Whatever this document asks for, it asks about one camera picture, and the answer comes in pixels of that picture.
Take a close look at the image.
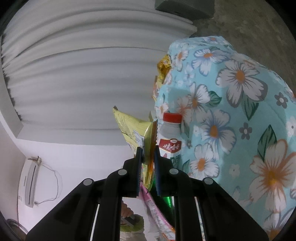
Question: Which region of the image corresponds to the pink noodle snack packet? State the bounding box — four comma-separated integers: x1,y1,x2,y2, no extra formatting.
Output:
139,182,176,240

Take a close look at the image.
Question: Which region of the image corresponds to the yellow snack bag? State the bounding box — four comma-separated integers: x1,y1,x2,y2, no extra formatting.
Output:
113,106,158,190

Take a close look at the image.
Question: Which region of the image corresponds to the right hand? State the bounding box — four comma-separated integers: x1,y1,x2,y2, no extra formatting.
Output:
120,201,135,225

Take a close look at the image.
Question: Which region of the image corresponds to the green chip bag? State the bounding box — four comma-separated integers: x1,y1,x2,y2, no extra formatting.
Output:
162,196,175,214

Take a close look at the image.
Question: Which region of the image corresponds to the white air conditioner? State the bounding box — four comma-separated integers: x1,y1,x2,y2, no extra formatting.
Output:
18,157,42,208

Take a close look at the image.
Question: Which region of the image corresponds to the red capped milk bottle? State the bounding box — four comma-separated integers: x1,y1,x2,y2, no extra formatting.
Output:
158,112,182,168

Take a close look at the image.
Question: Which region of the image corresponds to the floral blue tablecloth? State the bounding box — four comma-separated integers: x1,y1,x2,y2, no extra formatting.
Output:
153,36,295,240

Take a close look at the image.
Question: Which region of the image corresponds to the white curtain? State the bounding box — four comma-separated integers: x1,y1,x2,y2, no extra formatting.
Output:
1,1,196,146

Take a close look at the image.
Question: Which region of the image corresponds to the gold candy wrapper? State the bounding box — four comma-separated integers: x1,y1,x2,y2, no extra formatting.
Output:
157,54,171,83

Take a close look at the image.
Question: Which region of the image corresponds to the grey cabinet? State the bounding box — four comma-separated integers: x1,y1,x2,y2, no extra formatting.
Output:
154,0,215,21

